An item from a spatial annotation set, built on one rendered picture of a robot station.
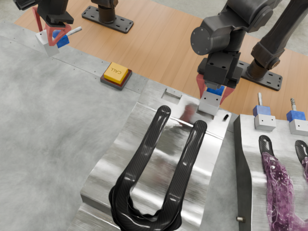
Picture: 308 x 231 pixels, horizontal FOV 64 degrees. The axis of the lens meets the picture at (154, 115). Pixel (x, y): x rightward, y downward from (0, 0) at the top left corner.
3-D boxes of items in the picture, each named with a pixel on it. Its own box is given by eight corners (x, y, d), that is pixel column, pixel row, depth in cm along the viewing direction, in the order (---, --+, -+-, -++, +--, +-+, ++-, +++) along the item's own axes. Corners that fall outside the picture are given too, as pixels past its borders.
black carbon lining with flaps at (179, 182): (158, 106, 72) (162, 87, 64) (210, 128, 70) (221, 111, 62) (98, 224, 56) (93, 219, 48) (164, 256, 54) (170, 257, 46)
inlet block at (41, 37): (78, 30, 80) (74, 16, 75) (86, 39, 78) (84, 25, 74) (40, 47, 75) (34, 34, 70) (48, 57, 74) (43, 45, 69)
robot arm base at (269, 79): (291, 78, 81) (294, 63, 85) (233, 56, 84) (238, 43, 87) (278, 91, 88) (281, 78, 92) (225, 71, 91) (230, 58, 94)
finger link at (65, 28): (43, 51, 68) (51, 19, 62) (31, 35, 70) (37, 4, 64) (66, 50, 73) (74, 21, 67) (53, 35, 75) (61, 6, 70)
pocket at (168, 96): (165, 93, 77) (166, 86, 74) (180, 100, 76) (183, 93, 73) (159, 104, 75) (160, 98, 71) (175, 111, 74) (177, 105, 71)
